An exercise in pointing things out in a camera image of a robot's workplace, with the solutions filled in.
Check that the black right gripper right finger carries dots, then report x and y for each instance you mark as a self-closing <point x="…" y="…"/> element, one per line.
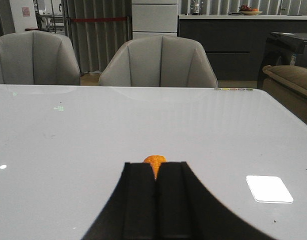
<point x="189" y="211"/>

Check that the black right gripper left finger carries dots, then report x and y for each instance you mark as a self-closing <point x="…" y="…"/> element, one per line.
<point x="130" y="212"/>

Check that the orange toy corn cob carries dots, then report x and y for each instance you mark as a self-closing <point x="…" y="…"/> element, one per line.
<point x="155" y="162"/>

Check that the grey right armchair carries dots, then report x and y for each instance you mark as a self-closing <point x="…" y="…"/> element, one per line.
<point x="159" y="61"/>

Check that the grey armchair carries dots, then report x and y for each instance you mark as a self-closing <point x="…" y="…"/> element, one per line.
<point x="159" y="61"/>
<point x="38" y="58"/>

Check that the dark kitchen counter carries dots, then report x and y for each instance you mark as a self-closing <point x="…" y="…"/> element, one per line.
<point x="235" y="44"/>

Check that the grey left armchair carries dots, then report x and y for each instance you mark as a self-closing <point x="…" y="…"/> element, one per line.
<point x="38" y="58"/>

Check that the red barrier belt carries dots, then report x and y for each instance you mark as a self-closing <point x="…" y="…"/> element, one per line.
<point x="98" y="20"/>

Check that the white drawer cabinet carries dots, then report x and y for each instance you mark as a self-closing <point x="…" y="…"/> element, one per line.
<point x="154" y="17"/>

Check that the fruit bowl on counter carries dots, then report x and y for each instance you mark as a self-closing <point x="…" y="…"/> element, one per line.
<point x="249" y="11"/>

